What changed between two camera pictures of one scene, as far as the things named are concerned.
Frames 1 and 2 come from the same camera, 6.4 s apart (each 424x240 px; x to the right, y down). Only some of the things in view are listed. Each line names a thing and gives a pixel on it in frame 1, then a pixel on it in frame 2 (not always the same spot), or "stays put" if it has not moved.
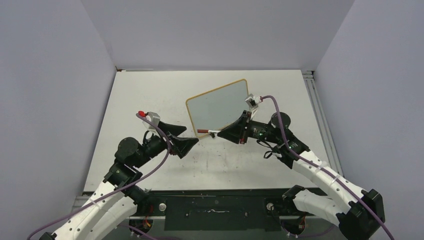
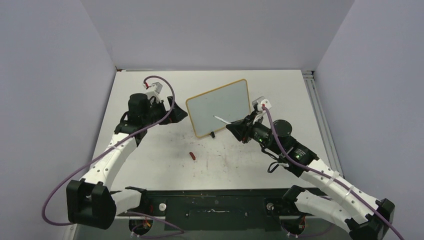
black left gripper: [180, 145] to [175, 115]
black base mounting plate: [218, 209] stays put
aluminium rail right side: [322, 123] stays put
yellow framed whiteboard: [215, 109] stays put
